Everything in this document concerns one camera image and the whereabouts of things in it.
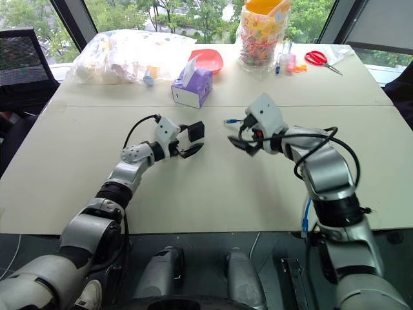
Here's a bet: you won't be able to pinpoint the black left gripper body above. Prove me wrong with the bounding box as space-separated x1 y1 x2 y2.
167 127 188 160

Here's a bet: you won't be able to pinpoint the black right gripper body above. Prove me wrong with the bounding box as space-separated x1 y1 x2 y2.
240 116 269 153

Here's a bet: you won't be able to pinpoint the small black box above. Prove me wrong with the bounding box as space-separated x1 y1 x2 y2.
186 121 207 143

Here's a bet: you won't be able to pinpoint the purple tissue box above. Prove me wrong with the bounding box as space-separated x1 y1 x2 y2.
170 54 214 110

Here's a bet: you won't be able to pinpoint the blue capped small bottle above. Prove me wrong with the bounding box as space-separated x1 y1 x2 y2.
143 65 159 88

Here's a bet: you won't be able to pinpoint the pink plastic bowl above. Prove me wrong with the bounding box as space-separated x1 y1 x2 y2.
188 48 225 76

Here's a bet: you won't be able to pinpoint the clear bag of colourful pieces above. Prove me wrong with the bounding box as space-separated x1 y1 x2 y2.
234 0 292 73

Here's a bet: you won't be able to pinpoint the clear bag of white goods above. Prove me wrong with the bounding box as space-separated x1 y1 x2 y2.
65 28 198 86

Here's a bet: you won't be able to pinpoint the empty clear plastic bag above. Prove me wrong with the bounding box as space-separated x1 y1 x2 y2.
321 44 356 66

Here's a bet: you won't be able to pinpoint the yellow plastic bucket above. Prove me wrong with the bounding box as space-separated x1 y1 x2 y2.
241 0 291 36

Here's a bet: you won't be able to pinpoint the grey rounded robot leg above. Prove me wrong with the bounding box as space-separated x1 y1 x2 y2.
224 247 268 310
133 245 186 302

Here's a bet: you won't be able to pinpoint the black metal bar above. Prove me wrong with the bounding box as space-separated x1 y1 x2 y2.
279 257 311 310

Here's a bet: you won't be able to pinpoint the person in dark clothing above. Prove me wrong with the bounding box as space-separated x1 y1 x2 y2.
383 60 413 112

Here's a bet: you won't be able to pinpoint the white shoe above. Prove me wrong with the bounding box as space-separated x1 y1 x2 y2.
74 278 104 310

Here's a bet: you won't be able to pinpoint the black mesh office chair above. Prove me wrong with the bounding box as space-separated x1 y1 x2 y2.
0 26 61 114

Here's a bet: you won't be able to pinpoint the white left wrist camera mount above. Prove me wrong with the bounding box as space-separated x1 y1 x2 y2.
154 116 181 160

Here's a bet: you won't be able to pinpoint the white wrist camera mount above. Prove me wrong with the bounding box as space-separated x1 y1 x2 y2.
245 93 289 153
154 116 181 160

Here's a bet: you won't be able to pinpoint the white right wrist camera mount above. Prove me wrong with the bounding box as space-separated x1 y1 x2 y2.
245 93 289 153

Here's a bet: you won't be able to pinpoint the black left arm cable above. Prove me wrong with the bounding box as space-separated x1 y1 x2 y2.
123 114 163 150

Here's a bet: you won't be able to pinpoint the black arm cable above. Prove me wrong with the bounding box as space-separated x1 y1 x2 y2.
237 126 361 190
123 114 163 150

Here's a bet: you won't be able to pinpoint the red handled scissors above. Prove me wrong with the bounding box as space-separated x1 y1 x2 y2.
303 50 344 76

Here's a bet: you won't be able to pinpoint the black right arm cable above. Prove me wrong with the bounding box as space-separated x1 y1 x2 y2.
237 126 361 190

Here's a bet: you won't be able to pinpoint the thin white floor cable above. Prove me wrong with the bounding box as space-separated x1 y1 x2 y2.
0 233 22 281
248 232 261 261

